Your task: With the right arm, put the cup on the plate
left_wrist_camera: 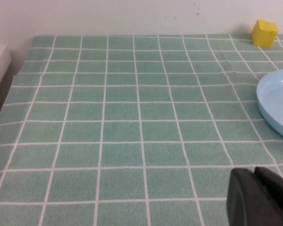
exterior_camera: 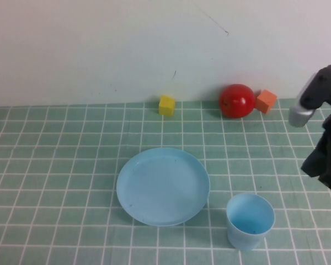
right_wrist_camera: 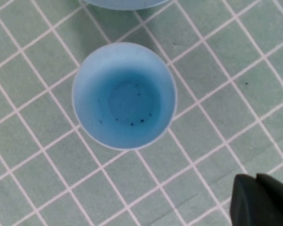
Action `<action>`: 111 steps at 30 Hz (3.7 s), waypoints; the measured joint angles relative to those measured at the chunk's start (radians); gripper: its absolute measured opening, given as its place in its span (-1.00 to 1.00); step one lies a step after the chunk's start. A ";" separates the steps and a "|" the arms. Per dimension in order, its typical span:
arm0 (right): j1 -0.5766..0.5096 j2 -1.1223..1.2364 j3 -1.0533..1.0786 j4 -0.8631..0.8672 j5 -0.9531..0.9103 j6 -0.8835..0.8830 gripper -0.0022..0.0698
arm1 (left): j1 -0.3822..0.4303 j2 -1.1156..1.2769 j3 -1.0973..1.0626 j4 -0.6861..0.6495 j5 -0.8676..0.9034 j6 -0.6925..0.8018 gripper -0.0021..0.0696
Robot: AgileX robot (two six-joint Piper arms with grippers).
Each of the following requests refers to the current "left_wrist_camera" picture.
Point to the light blue plastic plate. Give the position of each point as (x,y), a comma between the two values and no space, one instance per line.
(277,101)

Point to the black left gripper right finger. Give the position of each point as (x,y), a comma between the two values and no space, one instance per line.
(280,193)

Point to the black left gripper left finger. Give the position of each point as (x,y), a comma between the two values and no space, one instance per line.
(247,202)

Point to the green checkered tablecloth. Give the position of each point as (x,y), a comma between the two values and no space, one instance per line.
(122,131)

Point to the yellow foam cube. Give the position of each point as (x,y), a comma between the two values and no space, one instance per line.
(264,33)

